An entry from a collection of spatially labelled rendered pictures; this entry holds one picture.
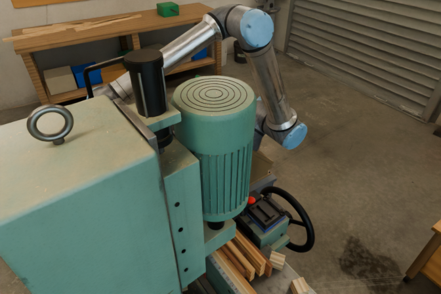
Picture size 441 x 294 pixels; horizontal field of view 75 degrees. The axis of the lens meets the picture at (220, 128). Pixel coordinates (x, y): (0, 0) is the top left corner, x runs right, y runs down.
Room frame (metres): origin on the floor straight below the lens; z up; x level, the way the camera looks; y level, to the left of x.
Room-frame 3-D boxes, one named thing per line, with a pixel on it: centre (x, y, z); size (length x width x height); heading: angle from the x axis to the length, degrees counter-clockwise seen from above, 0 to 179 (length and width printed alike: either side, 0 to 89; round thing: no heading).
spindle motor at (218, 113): (0.51, 0.01, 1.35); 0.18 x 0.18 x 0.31
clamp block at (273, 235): (0.63, -0.14, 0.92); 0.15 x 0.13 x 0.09; 37
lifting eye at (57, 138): (0.34, 0.24, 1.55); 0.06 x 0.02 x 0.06; 127
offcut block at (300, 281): (0.40, -0.23, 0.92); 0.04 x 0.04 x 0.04; 16
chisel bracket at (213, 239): (0.50, 0.03, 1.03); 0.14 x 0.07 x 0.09; 127
